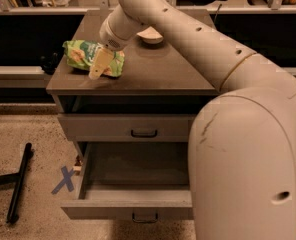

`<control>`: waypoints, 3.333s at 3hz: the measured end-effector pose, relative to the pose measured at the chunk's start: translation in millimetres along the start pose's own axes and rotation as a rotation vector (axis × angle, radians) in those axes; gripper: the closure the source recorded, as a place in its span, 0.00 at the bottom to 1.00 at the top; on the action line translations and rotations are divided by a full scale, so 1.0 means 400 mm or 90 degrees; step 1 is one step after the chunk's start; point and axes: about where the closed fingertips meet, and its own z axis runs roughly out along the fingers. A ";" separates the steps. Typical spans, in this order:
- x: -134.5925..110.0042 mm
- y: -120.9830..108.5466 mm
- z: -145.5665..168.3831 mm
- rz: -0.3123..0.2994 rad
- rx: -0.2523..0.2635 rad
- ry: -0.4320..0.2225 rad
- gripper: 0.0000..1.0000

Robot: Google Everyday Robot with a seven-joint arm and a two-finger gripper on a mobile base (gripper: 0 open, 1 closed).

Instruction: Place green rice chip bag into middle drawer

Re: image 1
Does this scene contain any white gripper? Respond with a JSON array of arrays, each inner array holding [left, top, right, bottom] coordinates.
[[89, 7, 148, 80]]

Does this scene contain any green rice chip bag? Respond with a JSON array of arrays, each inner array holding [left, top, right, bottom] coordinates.
[[63, 40, 125, 78]]

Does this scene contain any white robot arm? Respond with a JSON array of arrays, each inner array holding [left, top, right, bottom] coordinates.
[[100, 0, 296, 240]]

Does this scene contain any grey drawer cabinet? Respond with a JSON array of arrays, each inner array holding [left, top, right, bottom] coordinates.
[[46, 9, 222, 162]]

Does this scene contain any white bowl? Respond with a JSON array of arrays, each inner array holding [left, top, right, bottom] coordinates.
[[137, 27, 163, 44]]

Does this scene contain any black clamp object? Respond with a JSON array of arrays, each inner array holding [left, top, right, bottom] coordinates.
[[40, 53, 59, 75]]

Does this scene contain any blue tape cross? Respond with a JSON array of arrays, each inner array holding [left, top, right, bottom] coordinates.
[[51, 166, 74, 195]]

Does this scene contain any black stand leg left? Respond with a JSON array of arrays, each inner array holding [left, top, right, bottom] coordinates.
[[0, 143, 34, 224]]

